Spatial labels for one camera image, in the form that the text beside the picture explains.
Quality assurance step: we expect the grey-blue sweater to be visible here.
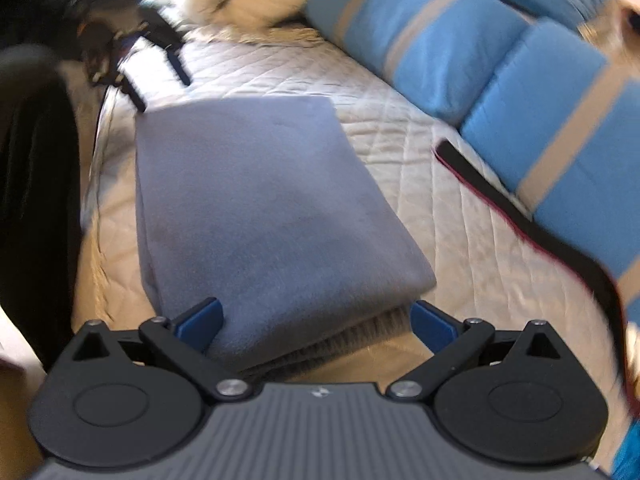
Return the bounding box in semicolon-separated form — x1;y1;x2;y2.
134;95;437;376

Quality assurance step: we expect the bright blue cloth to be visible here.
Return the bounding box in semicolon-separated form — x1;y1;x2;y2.
611;422;640;480

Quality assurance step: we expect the white quilted bedspread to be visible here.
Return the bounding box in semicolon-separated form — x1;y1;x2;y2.
70;25;636;461

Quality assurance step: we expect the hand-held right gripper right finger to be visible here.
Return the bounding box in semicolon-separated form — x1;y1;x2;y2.
385;300;568;402

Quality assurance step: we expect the black red-edged strap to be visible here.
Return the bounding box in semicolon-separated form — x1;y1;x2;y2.
432;137;632;348

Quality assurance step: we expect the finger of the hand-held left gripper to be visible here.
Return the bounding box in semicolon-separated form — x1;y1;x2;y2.
161;41;193;88
116;71;149;114

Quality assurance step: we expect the person's dark clothing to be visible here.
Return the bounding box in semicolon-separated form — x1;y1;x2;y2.
0;44;85;368

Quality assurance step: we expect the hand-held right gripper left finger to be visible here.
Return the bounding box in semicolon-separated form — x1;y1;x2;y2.
72;297;251;402

